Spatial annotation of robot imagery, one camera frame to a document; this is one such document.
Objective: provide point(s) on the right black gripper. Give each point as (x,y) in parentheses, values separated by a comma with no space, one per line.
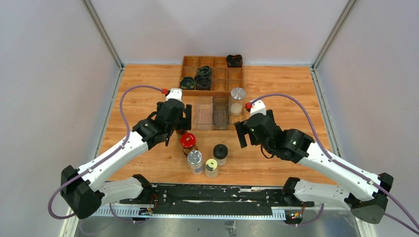
(242,130)

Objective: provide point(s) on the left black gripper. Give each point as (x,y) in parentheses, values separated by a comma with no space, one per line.
(185,123)

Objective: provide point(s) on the large silver lid jar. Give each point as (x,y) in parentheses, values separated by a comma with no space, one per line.
(236,101)

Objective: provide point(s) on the clear plastic organizer bin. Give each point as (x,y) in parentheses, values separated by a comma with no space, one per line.
(213,113)

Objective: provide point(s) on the yellow cap sauce bottle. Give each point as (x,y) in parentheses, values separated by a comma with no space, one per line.
(180,133)

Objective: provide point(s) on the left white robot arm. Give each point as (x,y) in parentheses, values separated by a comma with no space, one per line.
(87,188)

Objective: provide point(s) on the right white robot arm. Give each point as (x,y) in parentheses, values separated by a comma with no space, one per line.
(362,193)

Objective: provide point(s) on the red lid chili jar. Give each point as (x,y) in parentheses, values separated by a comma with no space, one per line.
(188,142)

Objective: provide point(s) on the black lid grinder jar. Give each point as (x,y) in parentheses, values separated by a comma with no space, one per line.
(220,153)

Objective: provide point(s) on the silver lid spice jar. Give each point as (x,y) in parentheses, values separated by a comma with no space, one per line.
(195,161)

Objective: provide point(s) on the black coil lower middle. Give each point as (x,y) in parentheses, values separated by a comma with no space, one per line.
(203,83)

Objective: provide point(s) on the wooden compartment tray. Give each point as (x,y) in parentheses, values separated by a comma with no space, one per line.
(224,79)

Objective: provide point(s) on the yellow lid spice jar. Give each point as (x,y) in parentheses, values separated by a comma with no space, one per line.
(211,168)

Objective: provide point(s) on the black green coil middle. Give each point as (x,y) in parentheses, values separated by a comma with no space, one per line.
(204,71)

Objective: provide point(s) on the black coil top right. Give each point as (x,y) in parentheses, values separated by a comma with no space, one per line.
(234,61)

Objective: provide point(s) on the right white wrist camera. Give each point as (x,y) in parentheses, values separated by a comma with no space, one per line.
(257,107)

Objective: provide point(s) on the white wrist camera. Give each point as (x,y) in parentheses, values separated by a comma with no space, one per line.
(174,93)
(257,107)

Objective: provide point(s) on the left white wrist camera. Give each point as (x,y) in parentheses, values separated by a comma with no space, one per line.
(174,93)

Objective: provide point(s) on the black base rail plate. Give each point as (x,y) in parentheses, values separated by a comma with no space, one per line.
(193,201)

